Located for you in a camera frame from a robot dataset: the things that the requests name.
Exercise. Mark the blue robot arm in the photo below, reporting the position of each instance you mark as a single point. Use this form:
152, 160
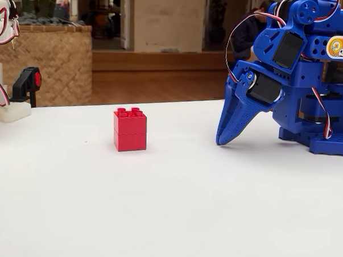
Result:
307, 80

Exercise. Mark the black table clamp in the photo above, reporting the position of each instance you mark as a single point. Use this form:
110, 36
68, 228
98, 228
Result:
25, 82

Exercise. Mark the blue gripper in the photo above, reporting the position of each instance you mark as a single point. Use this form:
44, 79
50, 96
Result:
264, 87

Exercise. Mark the woven wicker planter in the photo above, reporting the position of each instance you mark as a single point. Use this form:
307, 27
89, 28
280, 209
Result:
49, 63

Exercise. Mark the person in dark clothes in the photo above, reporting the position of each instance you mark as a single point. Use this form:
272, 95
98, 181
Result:
246, 35

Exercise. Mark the round cartoon sticker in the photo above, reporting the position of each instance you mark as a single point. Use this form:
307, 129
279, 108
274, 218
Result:
338, 48

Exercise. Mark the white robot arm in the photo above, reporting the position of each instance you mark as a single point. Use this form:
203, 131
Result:
10, 113

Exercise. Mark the red building block stack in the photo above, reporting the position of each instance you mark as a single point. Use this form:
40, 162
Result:
130, 129

